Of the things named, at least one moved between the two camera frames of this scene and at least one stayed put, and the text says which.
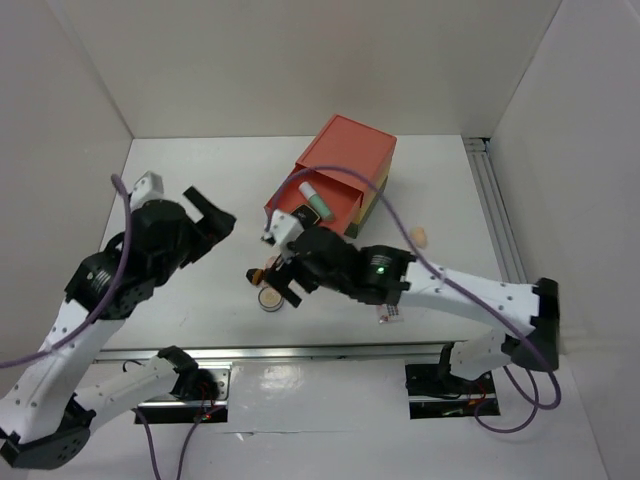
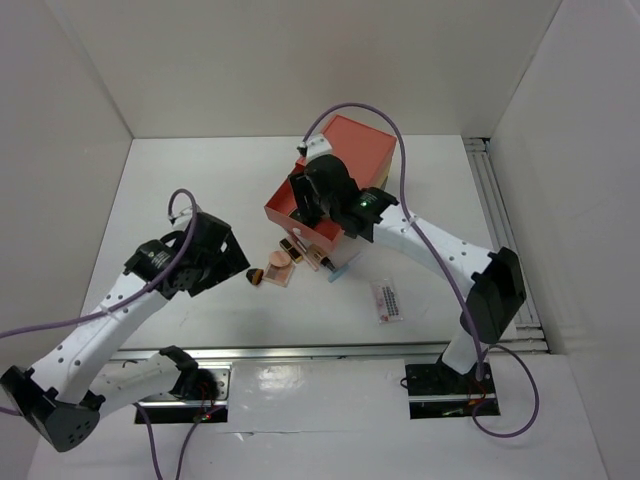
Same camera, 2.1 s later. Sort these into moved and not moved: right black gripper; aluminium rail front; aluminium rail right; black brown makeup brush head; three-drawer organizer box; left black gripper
Moved: right black gripper; left black gripper
Not moved: black brown makeup brush head; three-drawer organizer box; aluminium rail front; aluminium rail right
